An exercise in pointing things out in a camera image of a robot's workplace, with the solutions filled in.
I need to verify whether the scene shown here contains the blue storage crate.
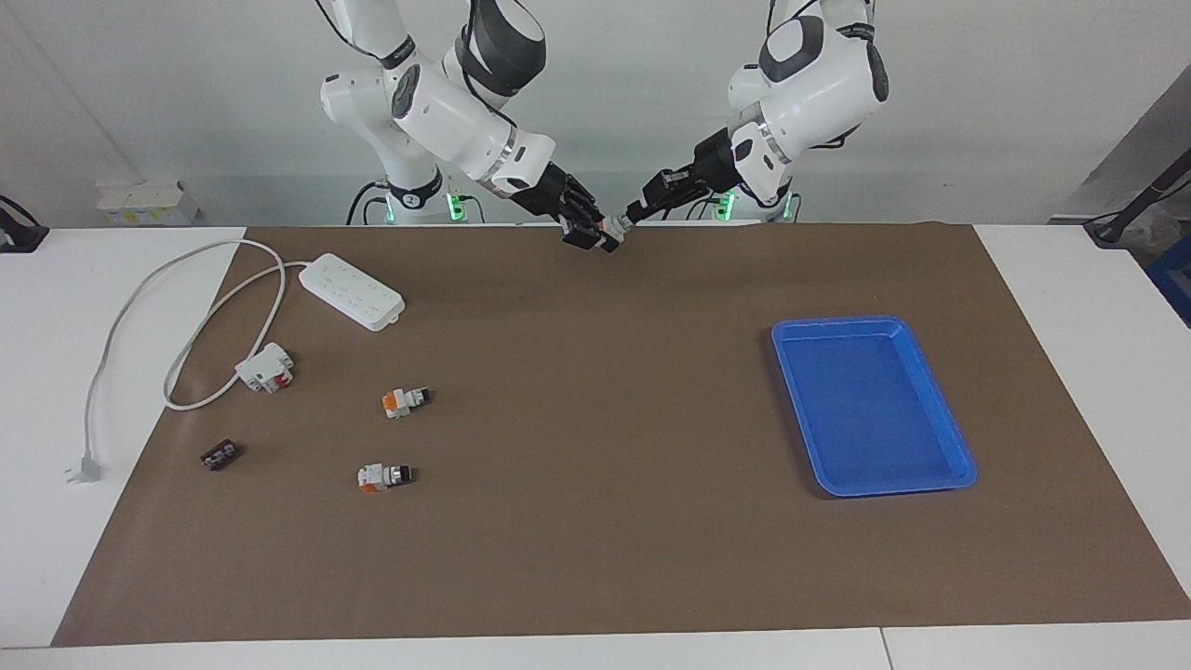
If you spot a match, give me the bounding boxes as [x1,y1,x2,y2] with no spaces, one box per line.
[1146,237,1191,327]

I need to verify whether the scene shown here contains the orange white switch lower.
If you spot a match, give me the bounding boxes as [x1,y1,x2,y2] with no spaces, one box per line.
[357,462,416,493]

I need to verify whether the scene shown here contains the black clamp object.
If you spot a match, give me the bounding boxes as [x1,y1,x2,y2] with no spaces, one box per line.
[0,195,49,254]

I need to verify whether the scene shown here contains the white cardboard box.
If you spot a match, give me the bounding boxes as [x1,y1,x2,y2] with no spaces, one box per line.
[96,180,201,226]

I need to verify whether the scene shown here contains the white red circuit breaker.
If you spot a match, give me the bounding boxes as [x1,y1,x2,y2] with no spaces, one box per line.
[234,342,295,395]

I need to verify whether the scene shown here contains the brown table mat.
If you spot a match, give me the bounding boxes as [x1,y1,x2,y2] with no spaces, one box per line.
[51,221,1191,648]

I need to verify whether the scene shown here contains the white power cable with plug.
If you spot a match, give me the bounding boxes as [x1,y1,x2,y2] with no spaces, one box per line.
[65,238,308,485]

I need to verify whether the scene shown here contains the blue plastic tray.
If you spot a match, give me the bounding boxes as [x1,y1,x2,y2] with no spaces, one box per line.
[770,315,979,499]

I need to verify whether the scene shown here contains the black pole stand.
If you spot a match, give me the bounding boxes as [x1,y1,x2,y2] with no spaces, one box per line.
[1084,149,1191,248]

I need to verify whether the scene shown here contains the white power strip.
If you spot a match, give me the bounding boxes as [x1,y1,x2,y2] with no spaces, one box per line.
[300,253,407,332]

